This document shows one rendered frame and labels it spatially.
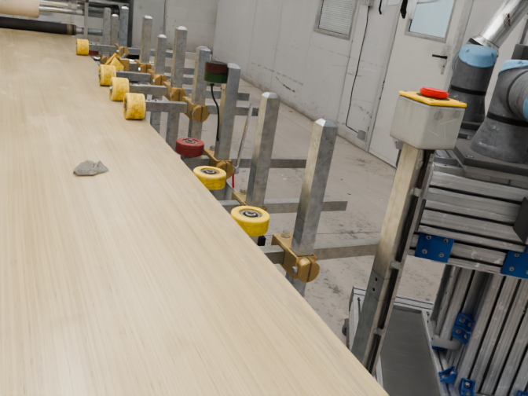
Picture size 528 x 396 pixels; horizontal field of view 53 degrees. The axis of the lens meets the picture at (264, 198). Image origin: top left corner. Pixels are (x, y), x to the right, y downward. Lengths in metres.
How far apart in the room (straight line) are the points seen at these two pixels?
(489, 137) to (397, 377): 0.89
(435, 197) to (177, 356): 0.89
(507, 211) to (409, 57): 3.77
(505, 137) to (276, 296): 0.78
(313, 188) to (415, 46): 4.09
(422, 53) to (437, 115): 4.21
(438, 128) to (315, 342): 0.34
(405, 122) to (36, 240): 0.60
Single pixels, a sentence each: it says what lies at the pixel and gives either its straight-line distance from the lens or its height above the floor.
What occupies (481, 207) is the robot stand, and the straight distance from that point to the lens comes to 1.42.
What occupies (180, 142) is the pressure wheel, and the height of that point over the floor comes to 0.91.
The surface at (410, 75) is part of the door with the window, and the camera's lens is 5.06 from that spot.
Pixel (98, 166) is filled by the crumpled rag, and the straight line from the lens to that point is 1.23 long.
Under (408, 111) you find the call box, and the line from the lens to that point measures 0.80.
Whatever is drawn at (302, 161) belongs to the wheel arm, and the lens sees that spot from 1.68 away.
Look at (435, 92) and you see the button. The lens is 0.80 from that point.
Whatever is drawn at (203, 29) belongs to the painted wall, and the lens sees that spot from 10.47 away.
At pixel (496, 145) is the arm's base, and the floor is 1.07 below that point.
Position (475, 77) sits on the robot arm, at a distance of 1.86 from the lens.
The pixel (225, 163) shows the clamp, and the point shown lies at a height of 0.87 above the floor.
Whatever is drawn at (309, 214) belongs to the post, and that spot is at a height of 0.93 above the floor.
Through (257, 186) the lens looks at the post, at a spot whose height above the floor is 0.89.
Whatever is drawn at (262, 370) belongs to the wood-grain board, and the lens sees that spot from 0.67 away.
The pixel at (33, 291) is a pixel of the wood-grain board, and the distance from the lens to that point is 0.79.
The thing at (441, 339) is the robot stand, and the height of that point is 0.36.
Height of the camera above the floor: 1.32
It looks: 21 degrees down
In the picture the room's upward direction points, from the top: 9 degrees clockwise
